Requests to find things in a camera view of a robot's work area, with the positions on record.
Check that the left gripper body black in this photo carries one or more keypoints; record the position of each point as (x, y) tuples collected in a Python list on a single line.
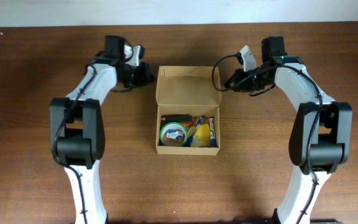
[(142, 76)]

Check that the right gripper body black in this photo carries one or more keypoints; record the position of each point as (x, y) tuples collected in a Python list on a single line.
[(238, 81)]

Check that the brown cardboard box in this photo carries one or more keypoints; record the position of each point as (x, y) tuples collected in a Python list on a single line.
[(188, 90)]

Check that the blue white marker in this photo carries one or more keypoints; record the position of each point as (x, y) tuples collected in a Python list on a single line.
[(212, 132)]

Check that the blue ballpoint pen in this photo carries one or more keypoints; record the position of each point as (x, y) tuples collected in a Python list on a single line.
[(197, 125)]

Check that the red grey stapler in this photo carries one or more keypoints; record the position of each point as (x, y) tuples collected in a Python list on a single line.
[(187, 119)]

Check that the green tape roll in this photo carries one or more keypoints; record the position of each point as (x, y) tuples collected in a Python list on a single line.
[(169, 142)]

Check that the yellow sticky note pad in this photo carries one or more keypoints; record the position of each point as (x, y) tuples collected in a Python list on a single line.
[(201, 137)]

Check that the blue white staples box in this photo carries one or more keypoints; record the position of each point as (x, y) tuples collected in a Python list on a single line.
[(175, 135)]

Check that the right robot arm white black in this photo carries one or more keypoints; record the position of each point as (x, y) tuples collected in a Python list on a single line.
[(320, 138)]

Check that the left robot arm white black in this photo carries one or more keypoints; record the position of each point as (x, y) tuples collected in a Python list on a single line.
[(76, 125)]

